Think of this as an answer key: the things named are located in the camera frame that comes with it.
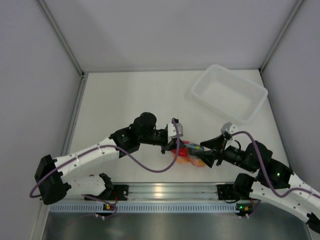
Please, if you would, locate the white slotted cable duct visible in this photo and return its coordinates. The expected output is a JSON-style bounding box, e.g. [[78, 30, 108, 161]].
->
[[49, 202, 251, 214]]

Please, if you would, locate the aluminium frame post right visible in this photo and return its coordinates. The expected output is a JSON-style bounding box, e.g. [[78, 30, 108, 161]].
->
[[258, 0, 306, 74]]

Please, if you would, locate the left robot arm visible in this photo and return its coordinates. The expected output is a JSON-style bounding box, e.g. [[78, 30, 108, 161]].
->
[[29, 112, 183, 205]]

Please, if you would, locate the white plastic basket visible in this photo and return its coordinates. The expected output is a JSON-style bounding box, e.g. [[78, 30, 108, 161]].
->
[[190, 64, 268, 124]]

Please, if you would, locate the red fake pepper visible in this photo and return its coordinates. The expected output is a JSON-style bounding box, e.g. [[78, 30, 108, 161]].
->
[[171, 147, 189, 158]]

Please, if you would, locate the aluminium frame post left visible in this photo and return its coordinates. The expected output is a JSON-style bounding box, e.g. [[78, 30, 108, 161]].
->
[[35, 0, 85, 77]]

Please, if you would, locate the orange fake fruit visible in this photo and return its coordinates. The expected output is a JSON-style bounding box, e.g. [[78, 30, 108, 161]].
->
[[176, 156, 206, 168]]

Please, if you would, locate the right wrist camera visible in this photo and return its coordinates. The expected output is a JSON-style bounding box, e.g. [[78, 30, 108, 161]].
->
[[220, 122, 239, 136]]

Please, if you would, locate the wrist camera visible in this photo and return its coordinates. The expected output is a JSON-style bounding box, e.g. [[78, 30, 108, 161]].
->
[[220, 122, 239, 136], [167, 118, 183, 139]]

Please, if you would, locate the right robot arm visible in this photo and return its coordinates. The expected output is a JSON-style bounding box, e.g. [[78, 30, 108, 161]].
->
[[195, 131, 320, 233]]

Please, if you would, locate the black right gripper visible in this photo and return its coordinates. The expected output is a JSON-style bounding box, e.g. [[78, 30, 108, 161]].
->
[[194, 133, 257, 173]]

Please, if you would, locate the clear zip top bag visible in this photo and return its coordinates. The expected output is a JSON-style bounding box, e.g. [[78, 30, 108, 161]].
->
[[164, 140, 205, 164]]

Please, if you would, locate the aluminium frame post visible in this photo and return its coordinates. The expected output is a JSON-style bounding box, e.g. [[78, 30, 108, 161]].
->
[[258, 0, 306, 74], [35, 0, 85, 77]]

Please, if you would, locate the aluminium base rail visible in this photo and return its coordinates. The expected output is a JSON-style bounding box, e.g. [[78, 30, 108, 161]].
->
[[113, 182, 239, 202]]

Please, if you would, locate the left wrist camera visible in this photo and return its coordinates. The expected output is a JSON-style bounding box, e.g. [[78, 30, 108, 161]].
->
[[167, 118, 183, 139]]

